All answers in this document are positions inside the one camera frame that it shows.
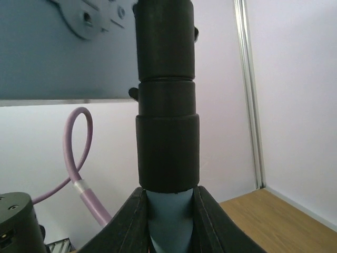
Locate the light blue music stand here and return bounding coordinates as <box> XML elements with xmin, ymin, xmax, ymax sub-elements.
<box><xmin>1</xmin><ymin>1</ymin><xmax>200</xmax><ymax>252</ymax></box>

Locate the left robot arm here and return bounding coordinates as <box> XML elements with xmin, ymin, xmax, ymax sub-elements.
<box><xmin>1</xmin><ymin>192</ymin><xmax>47</xmax><ymax>253</ymax></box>

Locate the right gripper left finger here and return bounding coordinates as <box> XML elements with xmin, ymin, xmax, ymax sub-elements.
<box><xmin>78</xmin><ymin>187</ymin><xmax>150</xmax><ymax>253</ymax></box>

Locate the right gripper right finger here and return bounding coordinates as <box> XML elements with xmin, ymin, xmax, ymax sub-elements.
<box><xmin>190</xmin><ymin>186</ymin><xmax>265</xmax><ymax>253</ymax></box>

